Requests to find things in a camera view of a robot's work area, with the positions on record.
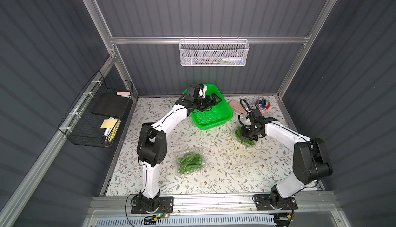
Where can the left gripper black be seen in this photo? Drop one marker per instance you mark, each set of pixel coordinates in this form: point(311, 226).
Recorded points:
point(205, 102)

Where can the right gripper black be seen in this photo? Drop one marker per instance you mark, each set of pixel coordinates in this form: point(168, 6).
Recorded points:
point(250, 131)

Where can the green plastic basket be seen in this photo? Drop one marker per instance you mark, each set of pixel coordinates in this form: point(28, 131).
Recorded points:
point(217, 116)

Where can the clear pepper container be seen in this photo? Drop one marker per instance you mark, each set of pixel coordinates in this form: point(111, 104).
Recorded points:
point(183, 153)
point(245, 136)

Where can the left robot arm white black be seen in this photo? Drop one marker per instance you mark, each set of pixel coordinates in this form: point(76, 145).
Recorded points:
point(152, 143)

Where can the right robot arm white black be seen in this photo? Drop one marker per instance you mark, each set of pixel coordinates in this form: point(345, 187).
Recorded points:
point(310, 161)

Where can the pink pen cup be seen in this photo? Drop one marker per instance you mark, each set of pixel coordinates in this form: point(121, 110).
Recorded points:
point(263, 105)

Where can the pink pencil case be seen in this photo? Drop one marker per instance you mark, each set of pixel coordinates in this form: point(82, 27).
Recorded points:
point(237, 107)

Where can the pink eraser in basket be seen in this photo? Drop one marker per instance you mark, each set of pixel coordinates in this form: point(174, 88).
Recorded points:
point(123, 94)

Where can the black notebook in basket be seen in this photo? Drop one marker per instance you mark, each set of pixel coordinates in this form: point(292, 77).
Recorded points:
point(110, 105)

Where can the yellow marker in basket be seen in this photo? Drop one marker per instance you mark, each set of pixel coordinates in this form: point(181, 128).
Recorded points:
point(110, 134)

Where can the yellow sticky note pad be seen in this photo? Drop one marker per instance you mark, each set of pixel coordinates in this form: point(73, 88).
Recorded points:
point(109, 123)

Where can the white wire mesh basket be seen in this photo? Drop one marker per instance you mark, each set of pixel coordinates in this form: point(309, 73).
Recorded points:
point(213, 52)

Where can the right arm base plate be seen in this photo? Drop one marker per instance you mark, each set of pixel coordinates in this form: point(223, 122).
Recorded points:
point(270, 202)

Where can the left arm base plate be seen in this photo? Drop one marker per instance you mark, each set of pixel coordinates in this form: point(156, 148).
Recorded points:
point(159, 205)

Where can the black wire wall basket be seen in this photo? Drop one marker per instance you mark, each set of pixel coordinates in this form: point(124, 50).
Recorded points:
point(81, 126)

